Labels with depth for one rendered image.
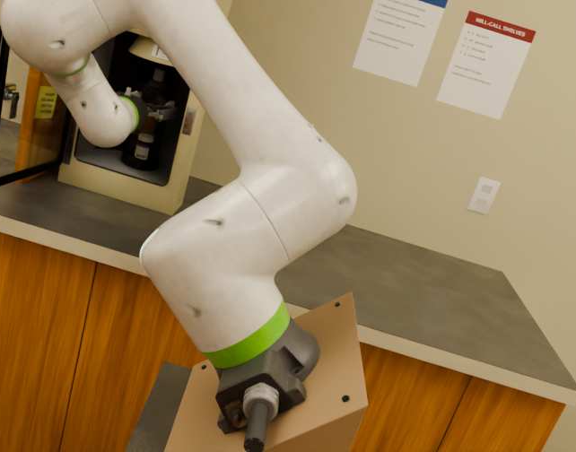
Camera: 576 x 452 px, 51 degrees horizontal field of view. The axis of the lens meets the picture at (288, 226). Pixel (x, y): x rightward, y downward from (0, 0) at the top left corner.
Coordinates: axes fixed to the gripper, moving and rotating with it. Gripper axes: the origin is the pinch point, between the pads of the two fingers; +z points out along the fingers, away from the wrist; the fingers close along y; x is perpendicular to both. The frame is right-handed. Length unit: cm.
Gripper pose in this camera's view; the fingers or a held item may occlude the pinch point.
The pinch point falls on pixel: (152, 101)
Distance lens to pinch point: 169.2
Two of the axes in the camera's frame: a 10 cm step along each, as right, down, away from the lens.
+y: -9.6, -2.9, -0.1
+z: 0.8, -3.2, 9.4
